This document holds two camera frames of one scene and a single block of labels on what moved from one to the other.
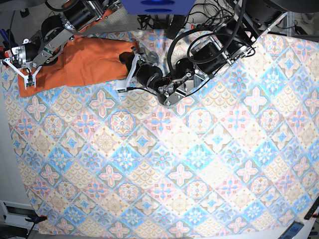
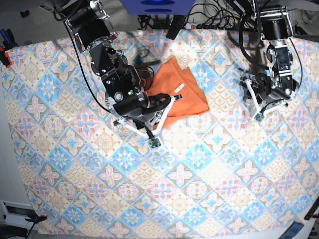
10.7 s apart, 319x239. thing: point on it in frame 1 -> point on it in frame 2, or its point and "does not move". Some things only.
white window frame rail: x=15 y=214 does not move
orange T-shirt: x=88 y=60 -> x=170 y=79
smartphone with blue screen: x=291 y=230 does not move
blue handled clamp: x=9 y=42 does not move
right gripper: x=142 y=72 -> x=263 y=100
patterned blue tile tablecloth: x=238 y=158 does not move
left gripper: x=20 y=59 -> x=148 y=122
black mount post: x=175 y=26 does not move
